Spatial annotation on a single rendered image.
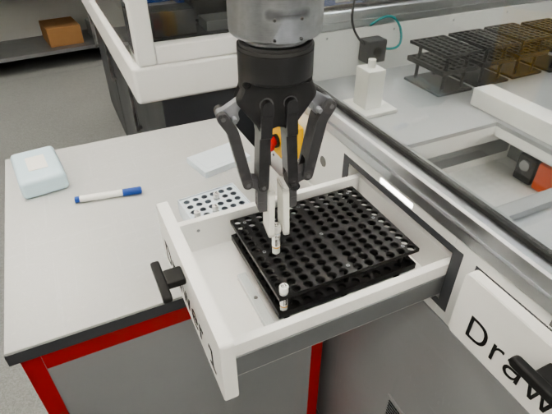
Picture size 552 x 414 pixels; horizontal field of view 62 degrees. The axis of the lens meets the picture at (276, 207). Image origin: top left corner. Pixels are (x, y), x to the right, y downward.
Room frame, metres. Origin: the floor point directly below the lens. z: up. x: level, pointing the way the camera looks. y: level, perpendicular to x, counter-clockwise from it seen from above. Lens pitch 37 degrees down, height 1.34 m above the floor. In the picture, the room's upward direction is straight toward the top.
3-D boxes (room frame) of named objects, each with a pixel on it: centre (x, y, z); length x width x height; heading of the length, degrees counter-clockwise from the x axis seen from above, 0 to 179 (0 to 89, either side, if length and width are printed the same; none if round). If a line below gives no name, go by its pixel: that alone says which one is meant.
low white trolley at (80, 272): (0.81, 0.27, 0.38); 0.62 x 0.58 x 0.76; 25
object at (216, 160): (0.96, 0.14, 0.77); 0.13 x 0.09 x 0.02; 128
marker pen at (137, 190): (0.81, 0.36, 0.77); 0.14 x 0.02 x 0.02; 106
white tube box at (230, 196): (0.74, 0.12, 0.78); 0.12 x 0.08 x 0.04; 121
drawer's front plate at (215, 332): (0.44, 0.11, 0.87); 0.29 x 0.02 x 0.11; 25
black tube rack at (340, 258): (0.52, -0.07, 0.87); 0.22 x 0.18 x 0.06; 115
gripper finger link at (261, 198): (0.44, 0.03, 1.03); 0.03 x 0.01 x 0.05; 105
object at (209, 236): (0.52, -0.08, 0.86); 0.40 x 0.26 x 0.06; 115
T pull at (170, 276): (0.42, 0.14, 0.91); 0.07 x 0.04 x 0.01; 25
